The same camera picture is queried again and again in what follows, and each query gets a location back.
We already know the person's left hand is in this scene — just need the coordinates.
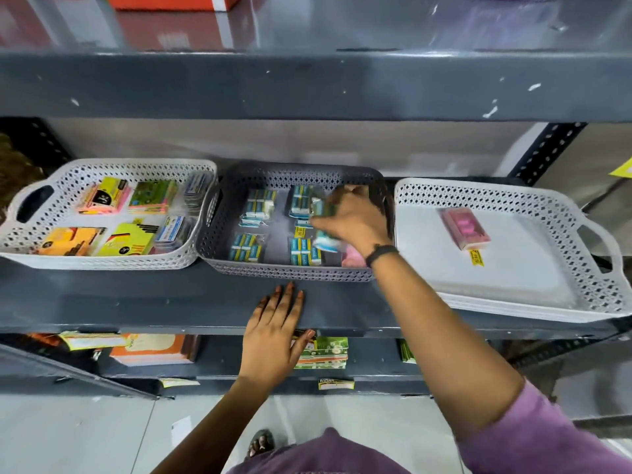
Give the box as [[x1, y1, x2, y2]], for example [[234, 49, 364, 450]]
[[239, 281, 317, 390]]

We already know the person's right hand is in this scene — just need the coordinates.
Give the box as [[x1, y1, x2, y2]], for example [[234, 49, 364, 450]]
[[311, 185, 394, 258]]

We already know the blue and white eraser packet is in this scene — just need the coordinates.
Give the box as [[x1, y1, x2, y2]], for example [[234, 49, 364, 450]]
[[240, 188, 278, 226], [288, 185, 323, 219], [310, 196, 347, 253], [289, 237, 325, 267], [227, 233, 266, 263]]

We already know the person's left forearm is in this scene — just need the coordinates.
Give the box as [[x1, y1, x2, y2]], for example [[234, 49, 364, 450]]
[[160, 376, 289, 474]]

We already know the person's right forearm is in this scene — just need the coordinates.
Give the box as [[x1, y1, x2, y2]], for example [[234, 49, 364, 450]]
[[368, 248, 525, 442]]

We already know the green and white packet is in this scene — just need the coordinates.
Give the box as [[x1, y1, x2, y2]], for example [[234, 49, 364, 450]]
[[292, 334, 350, 370]]

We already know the black wristband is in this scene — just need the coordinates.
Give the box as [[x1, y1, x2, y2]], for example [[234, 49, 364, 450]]
[[365, 244, 400, 268]]

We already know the grey perforated plastic basket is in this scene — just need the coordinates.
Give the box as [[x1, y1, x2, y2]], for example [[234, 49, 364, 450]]
[[196, 163, 392, 283]]

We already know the person's foot in sandal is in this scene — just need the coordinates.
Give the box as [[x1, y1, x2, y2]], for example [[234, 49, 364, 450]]
[[246, 429, 276, 459]]

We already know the orange notebook stack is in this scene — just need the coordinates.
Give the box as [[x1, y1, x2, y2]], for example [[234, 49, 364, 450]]
[[108, 333, 200, 367]]

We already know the clear packet with blue label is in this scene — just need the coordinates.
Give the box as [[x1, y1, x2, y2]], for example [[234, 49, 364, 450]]
[[184, 172, 214, 208], [154, 215, 192, 252]]

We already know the grey metal shelving rack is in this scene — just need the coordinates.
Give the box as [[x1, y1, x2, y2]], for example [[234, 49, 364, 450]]
[[0, 0, 632, 398]]

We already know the pink eraser packet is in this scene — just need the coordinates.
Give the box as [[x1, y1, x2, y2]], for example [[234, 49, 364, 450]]
[[439, 207, 491, 251]]

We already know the yellow stationery box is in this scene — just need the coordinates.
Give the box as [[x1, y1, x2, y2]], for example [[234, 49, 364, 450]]
[[97, 218, 159, 257]]

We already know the green sticky-note pack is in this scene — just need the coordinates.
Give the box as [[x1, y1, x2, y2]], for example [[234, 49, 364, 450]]
[[128, 179, 178, 214]]

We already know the yellow paper label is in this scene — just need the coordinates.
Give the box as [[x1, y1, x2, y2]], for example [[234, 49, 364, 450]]
[[57, 331, 130, 351]]

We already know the yellow and pink sticky-note pack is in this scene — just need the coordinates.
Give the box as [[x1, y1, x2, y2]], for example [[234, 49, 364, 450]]
[[76, 177, 132, 215]]

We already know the orange stationery box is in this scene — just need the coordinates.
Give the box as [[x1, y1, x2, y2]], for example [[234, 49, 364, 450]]
[[38, 227, 105, 256]]

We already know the white perforated plastic basket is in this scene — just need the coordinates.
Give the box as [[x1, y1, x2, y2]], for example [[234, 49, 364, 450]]
[[0, 158, 218, 271], [393, 178, 632, 324]]

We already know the person's purple garment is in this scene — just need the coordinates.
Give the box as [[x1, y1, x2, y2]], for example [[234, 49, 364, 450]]
[[226, 381, 632, 474]]

